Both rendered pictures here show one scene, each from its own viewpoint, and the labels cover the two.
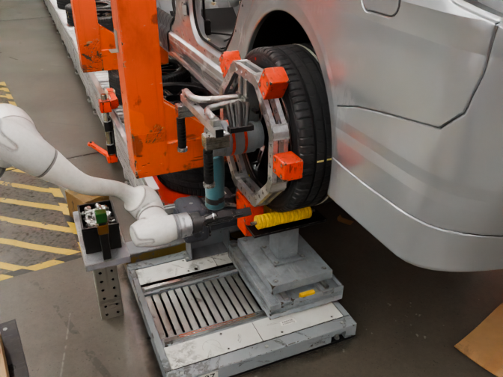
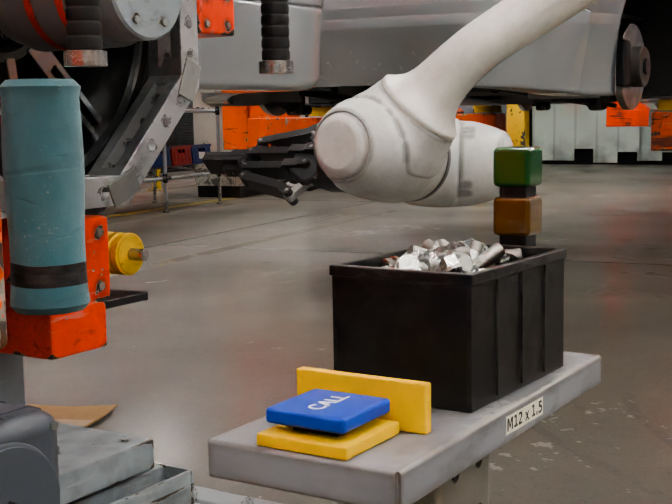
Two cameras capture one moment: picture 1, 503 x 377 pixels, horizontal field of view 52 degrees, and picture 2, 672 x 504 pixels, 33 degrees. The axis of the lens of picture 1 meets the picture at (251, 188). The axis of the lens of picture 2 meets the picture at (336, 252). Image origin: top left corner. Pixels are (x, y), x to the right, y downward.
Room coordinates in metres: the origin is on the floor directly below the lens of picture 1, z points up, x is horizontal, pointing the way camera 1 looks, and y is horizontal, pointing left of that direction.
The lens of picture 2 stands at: (2.41, 1.39, 0.70)
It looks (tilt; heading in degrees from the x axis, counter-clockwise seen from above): 7 degrees down; 235
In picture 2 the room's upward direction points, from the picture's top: 1 degrees counter-clockwise
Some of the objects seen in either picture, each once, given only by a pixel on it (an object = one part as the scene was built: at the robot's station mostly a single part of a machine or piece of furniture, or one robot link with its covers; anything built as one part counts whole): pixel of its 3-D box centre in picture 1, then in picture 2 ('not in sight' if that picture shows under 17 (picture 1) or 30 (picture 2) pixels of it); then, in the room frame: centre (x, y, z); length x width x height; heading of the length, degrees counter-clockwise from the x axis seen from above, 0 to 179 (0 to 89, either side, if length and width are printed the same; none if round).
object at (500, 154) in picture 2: (100, 216); (517, 166); (1.60, 0.55, 0.64); 0.04 x 0.04 x 0.04; 23
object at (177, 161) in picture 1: (213, 126); not in sight; (2.37, 0.19, 0.69); 0.52 x 0.17 x 0.35; 113
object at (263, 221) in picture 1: (283, 216); (66, 249); (1.82, -0.13, 0.51); 0.29 x 0.06 x 0.06; 113
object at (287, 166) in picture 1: (287, 166); (197, 12); (1.61, -0.12, 0.85); 0.09 x 0.08 x 0.07; 23
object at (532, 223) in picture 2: (102, 227); (517, 215); (1.60, 0.55, 0.59); 0.04 x 0.04 x 0.04; 23
